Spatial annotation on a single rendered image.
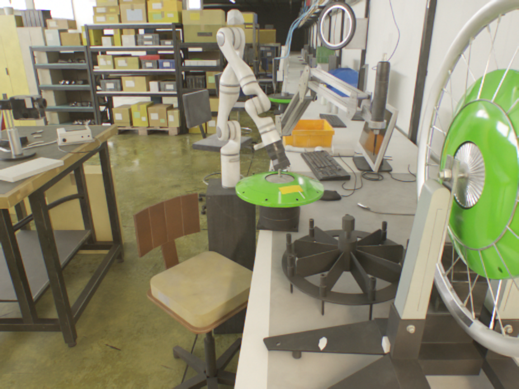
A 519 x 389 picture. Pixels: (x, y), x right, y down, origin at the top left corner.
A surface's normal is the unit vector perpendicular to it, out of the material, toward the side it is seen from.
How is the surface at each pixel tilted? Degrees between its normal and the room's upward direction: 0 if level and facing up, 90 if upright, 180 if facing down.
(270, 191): 21
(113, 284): 0
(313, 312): 0
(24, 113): 90
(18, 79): 90
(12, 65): 90
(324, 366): 0
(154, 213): 90
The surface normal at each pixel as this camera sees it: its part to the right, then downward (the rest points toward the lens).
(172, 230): 0.66, 0.29
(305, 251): -0.37, 0.39
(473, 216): -1.00, 0.07
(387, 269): -0.66, 0.33
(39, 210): 0.01, 0.38
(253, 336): 0.00, -0.93
